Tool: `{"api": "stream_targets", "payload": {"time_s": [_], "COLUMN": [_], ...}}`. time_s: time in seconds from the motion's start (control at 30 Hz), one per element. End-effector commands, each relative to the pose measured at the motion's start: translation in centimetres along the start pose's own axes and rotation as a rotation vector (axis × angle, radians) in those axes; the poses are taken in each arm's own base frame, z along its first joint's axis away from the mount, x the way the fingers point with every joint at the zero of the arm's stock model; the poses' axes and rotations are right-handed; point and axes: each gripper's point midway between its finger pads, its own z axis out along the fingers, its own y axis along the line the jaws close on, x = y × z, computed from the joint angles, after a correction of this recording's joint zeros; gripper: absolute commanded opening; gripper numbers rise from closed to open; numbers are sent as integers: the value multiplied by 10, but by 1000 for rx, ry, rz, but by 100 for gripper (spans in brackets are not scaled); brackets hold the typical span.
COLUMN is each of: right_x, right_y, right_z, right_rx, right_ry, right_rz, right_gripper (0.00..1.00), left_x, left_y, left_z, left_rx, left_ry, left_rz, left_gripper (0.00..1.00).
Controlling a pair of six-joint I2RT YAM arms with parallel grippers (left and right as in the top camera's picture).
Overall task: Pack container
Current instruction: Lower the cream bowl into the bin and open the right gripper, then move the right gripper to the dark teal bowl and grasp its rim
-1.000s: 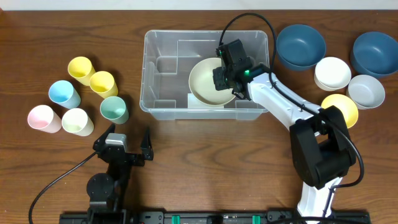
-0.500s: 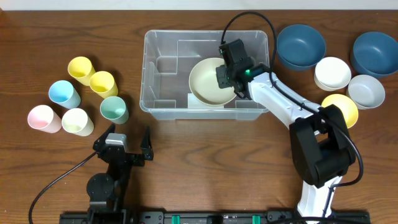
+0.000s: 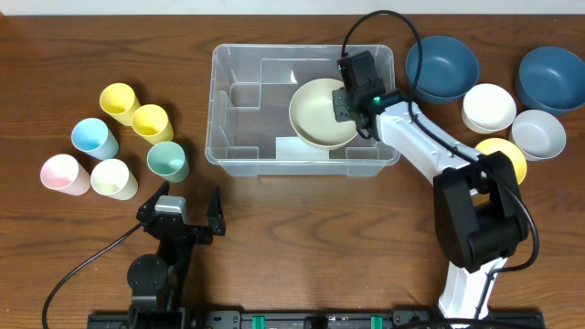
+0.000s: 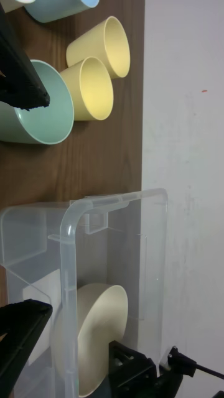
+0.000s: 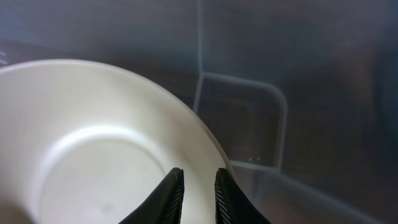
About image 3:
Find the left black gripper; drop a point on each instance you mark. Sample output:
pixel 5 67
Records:
pixel 181 228

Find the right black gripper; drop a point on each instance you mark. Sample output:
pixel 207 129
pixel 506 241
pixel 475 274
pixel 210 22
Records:
pixel 341 106

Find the large beige bowl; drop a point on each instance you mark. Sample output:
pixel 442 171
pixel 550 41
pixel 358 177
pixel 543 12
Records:
pixel 312 116

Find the dark blue bowl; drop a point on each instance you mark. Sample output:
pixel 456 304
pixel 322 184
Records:
pixel 449 69
pixel 551 79

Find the white small bowl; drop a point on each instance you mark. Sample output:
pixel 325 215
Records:
pixel 488 108

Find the yellow small bowl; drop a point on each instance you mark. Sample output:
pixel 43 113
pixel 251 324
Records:
pixel 519 162

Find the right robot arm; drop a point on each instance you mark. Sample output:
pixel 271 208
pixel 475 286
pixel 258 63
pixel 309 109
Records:
pixel 478 211

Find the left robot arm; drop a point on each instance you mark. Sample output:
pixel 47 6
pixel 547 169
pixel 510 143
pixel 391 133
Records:
pixel 157 280

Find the clear plastic storage container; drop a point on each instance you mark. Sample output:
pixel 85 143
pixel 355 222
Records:
pixel 250 91

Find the mint green cup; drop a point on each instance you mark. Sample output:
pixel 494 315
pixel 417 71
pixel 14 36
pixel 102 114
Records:
pixel 168 160

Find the cream white cup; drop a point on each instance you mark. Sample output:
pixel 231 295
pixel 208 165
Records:
pixel 112 178

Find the yellow cup front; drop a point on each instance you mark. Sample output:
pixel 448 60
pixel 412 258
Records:
pixel 153 124

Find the yellow cup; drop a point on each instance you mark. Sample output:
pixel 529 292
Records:
pixel 120 102
pixel 153 124

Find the light blue cup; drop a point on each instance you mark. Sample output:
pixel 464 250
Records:
pixel 93 137

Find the pink cup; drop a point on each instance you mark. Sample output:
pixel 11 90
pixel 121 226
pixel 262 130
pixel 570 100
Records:
pixel 64 174

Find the yellow cup rear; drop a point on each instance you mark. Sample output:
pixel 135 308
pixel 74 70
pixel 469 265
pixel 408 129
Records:
pixel 120 102

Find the grey small bowl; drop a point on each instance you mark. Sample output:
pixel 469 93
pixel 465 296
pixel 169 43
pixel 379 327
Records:
pixel 538 134

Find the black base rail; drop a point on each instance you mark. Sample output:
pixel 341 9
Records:
pixel 413 318

